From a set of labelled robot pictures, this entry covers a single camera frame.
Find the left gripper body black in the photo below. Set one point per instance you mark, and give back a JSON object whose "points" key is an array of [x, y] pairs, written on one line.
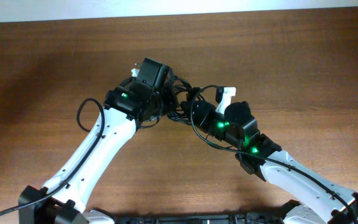
{"points": [[163, 100]]}

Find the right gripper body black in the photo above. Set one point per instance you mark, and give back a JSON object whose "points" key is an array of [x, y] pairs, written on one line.
{"points": [[211, 121]]}

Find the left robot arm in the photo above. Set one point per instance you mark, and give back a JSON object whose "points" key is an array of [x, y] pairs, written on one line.
{"points": [[143, 97]]}

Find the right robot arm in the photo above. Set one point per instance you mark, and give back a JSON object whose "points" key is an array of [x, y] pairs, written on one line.
{"points": [[318, 200]]}

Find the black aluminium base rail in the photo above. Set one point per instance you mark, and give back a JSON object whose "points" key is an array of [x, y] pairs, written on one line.
{"points": [[197, 218]]}

